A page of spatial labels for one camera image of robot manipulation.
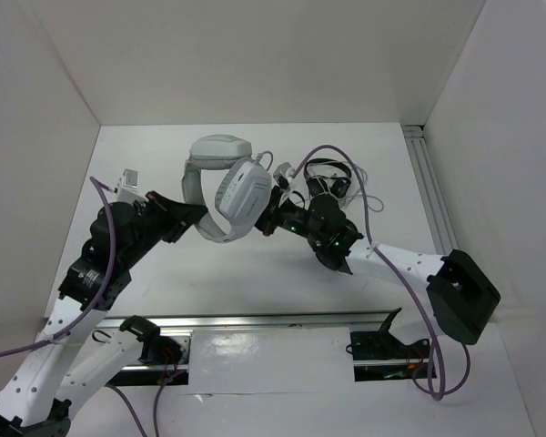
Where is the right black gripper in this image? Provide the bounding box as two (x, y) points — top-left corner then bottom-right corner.
(237, 185), (327, 244)

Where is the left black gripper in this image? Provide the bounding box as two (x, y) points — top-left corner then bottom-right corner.
(121, 189), (207, 267)

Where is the grey headphone cable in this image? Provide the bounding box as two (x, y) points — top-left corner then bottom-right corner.
(254, 150), (386, 215)

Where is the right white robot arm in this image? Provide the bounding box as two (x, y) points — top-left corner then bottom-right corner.
(256, 193), (501, 357)

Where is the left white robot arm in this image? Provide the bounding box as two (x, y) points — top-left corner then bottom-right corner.
(0, 191), (207, 436)

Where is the black on-ear headphones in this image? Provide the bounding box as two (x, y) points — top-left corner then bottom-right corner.
(303, 158), (352, 200)
(314, 219), (363, 275)

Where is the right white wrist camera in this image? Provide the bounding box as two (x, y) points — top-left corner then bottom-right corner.
(273, 162), (295, 205)

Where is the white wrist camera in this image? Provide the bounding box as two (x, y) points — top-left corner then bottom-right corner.
(273, 162), (295, 205)
(115, 168), (146, 204)

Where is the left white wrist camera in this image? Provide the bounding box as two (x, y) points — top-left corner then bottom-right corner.
(115, 168), (146, 204)

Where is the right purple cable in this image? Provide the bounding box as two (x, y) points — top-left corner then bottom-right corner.
(295, 144), (470, 402)

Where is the aluminium side rail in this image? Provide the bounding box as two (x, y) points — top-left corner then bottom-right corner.
(401, 125), (459, 255)

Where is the aluminium mounting rail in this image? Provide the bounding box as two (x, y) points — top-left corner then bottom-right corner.
(90, 310), (438, 386)

